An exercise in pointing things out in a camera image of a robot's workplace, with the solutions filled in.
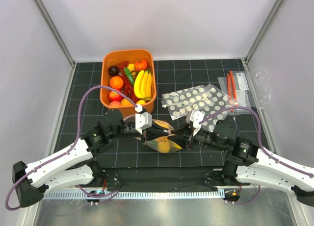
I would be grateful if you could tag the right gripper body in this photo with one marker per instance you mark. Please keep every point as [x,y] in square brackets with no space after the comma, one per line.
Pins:
[204,139]

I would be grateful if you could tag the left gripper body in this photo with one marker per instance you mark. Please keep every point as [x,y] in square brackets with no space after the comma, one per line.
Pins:
[126,132]

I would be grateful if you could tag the yellow toy mango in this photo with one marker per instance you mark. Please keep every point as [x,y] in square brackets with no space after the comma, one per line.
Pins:
[176,146]
[162,124]

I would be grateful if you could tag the pink polka dot zip bag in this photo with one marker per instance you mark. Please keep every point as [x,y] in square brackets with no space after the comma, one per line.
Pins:
[162,140]

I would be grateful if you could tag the yellow toy lemon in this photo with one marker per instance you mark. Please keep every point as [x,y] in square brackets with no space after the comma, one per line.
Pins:
[163,146]

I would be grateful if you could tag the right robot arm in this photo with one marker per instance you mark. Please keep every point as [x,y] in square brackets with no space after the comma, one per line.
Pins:
[247,163]

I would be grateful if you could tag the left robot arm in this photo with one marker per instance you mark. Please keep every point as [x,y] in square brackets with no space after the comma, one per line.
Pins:
[70,166]

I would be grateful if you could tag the white polka dot zip bag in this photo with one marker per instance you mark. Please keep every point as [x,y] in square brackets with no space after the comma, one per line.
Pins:
[206,99]

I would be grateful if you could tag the clear bag orange zipper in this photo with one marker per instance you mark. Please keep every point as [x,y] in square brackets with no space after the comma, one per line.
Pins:
[235,85]

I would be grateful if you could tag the peach toy fruit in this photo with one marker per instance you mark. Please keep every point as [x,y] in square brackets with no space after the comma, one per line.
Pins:
[115,104]

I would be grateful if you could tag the orange yellow toy fruit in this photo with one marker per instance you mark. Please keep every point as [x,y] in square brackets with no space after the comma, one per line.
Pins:
[125,102]

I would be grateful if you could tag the red toy apple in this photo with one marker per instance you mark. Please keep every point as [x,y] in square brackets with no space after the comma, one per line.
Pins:
[114,96]

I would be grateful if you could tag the red toy chili peppers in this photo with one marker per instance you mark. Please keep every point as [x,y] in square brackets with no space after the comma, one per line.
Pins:
[128,88]

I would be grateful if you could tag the yellow toy banana bunch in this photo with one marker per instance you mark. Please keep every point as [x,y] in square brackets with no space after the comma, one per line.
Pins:
[143,86]

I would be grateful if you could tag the orange plastic basket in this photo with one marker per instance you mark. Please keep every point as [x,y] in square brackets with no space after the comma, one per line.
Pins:
[115,57]

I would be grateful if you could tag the dark purple toy plum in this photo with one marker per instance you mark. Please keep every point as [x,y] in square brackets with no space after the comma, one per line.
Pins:
[113,70]

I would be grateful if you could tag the green toy cucumber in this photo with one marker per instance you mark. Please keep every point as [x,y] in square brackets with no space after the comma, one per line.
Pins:
[129,76]

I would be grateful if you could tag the yellow toy corn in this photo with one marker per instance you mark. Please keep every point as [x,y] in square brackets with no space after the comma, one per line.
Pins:
[131,69]

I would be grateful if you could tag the orange toy pumpkin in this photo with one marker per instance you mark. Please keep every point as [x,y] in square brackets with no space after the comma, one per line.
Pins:
[141,65]

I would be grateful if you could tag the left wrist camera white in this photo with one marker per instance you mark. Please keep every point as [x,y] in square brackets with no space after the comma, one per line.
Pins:
[143,119]

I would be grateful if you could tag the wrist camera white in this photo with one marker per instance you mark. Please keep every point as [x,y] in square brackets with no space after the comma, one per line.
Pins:
[195,117]
[143,119]

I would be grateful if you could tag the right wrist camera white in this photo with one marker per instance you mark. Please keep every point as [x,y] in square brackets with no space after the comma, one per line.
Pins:
[195,117]

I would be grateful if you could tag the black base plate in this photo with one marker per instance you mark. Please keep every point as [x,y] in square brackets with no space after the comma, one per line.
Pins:
[164,179]

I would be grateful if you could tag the grey slotted cable duct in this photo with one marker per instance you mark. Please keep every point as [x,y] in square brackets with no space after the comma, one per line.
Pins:
[79,195]

